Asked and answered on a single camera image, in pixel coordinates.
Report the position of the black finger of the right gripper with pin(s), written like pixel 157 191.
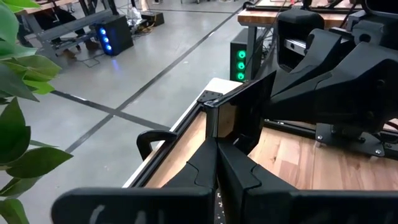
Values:
pixel 329 49
pixel 357 93

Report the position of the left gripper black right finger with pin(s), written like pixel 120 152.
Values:
pixel 311 207

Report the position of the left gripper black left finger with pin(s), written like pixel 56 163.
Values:
pixel 140 205

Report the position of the black computer green lights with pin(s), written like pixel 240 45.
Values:
pixel 236 43

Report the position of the green potted plant black pot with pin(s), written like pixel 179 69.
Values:
pixel 15 133

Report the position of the black floor box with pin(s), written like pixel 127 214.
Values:
pixel 154 18

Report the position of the black computer blue lights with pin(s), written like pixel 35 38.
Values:
pixel 119 34

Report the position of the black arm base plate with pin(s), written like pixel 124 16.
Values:
pixel 348 143

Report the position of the wooden workbench grey frame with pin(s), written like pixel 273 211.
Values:
pixel 71 29

